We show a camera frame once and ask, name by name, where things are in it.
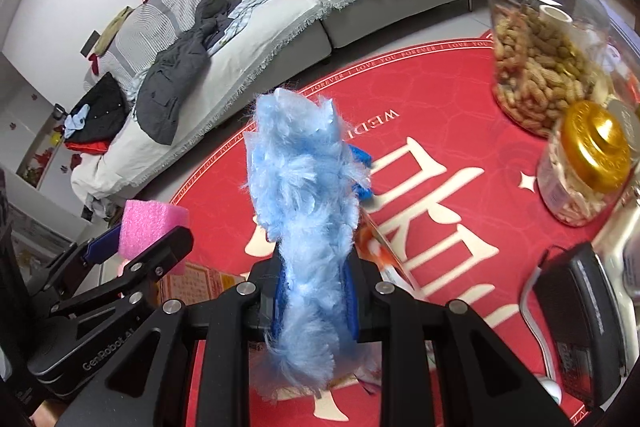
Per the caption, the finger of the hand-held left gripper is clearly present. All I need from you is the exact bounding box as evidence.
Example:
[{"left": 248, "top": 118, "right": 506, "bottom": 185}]
[
  {"left": 47, "top": 226, "right": 195, "bottom": 334},
  {"left": 29, "top": 226, "right": 122, "bottom": 309}
]

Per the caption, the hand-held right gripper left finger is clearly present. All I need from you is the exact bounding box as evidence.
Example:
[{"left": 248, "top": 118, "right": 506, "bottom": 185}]
[{"left": 55, "top": 257, "right": 286, "bottom": 427}]

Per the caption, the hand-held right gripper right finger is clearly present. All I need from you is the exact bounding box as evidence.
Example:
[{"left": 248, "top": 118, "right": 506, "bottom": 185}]
[{"left": 345, "top": 252, "right": 571, "bottom": 427}]

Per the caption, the pink foam sponge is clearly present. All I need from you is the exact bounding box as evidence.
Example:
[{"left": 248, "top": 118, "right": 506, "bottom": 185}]
[{"left": 118, "top": 200, "right": 191, "bottom": 261}]

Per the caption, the light blue fluffy toy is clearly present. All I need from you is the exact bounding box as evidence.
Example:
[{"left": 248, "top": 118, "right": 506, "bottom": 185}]
[{"left": 244, "top": 88, "right": 375, "bottom": 404}]

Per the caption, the orange printed paper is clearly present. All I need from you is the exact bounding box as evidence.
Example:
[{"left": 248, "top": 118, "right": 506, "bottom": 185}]
[{"left": 159, "top": 263, "right": 248, "bottom": 305}]

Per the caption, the orange white packet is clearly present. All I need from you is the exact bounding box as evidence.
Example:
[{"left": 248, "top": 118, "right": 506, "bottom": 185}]
[{"left": 357, "top": 212, "right": 418, "bottom": 293}]

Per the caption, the plain red cushion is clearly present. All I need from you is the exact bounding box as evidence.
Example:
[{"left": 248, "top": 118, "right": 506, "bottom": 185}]
[{"left": 65, "top": 139, "right": 110, "bottom": 154}]

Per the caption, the small pale blue cloth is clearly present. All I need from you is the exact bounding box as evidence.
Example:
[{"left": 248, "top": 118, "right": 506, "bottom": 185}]
[{"left": 62, "top": 104, "right": 92, "bottom": 138}]

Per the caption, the white cabinet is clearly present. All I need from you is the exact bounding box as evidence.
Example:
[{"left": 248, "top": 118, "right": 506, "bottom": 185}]
[{"left": 0, "top": 57, "right": 76, "bottom": 194}]

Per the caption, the red round rug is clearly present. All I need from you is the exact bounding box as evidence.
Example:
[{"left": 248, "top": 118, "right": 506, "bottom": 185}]
[{"left": 167, "top": 34, "right": 621, "bottom": 427}]

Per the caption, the black garment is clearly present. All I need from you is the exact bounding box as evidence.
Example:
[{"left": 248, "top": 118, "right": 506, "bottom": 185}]
[{"left": 64, "top": 72, "right": 130, "bottom": 146}]

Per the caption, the light blue crumpled cloth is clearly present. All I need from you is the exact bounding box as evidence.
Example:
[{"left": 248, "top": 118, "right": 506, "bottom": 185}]
[{"left": 124, "top": 74, "right": 148, "bottom": 110}]

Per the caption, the grey jacket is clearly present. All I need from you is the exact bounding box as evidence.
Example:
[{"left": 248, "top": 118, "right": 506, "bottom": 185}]
[{"left": 135, "top": 0, "right": 246, "bottom": 146}]

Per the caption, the small white round object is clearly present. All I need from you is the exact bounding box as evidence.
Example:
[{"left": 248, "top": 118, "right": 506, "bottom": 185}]
[{"left": 535, "top": 374, "right": 564, "bottom": 404}]

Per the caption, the olive green garment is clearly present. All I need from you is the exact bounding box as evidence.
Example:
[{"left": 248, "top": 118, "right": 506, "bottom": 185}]
[{"left": 91, "top": 6, "right": 135, "bottom": 58}]

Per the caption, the black portable radio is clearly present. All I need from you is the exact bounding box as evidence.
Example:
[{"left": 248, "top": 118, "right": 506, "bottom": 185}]
[{"left": 519, "top": 241, "right": 637, "bottom": 414}]

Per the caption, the beige fringed sofa blanket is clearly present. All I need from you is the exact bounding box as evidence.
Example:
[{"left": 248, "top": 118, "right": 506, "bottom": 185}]
[{"left": 70, "top": 0, "right": 501, "bottom": 208}]

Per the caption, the light blue striped shirt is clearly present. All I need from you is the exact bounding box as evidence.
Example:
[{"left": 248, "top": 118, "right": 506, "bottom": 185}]
[{"left": 206, "top": 0, "right": 263, "bottom": 55}]

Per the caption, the gold lid snack jar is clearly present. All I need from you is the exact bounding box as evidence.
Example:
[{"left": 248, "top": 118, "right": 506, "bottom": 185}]
[{"left": 536, "top": 100, "right": 634, "bottom": 228}]

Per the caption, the silver metal object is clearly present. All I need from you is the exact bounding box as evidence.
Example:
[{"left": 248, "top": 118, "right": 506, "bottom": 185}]
[{"left": 594, "top": 184, "right": 640, "bottom": 310}]

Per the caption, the grey striped sofa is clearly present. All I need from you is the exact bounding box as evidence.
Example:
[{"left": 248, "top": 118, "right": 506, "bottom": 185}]
[{"left": 70, "top": 0, "right": 501, "bottom": 208}]

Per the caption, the peanut jar with black lid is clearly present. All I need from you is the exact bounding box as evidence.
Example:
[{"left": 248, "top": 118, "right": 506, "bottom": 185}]
[{"left": 484, "top": 0, "right": 628, "bottom": 138}]

